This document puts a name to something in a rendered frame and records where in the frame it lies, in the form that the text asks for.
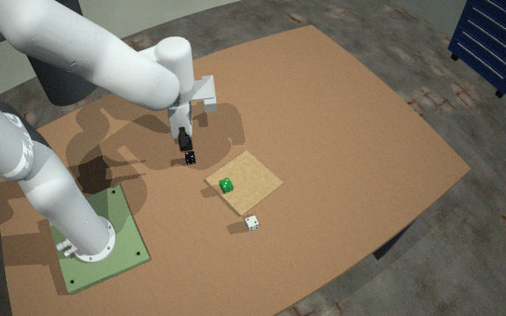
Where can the green die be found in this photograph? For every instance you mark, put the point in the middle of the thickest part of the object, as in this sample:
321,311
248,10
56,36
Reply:
226,185

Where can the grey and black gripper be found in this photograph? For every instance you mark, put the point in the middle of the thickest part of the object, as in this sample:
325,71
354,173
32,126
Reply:
180,118

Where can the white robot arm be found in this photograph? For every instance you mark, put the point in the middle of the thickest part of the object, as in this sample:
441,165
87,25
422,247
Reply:
49,31

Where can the tan square mat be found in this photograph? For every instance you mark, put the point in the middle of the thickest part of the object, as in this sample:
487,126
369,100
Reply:
252,182

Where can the black die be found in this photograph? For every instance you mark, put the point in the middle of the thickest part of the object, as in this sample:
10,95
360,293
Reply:
190,157

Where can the white die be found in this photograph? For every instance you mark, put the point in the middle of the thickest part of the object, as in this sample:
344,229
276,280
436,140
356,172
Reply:
251,223

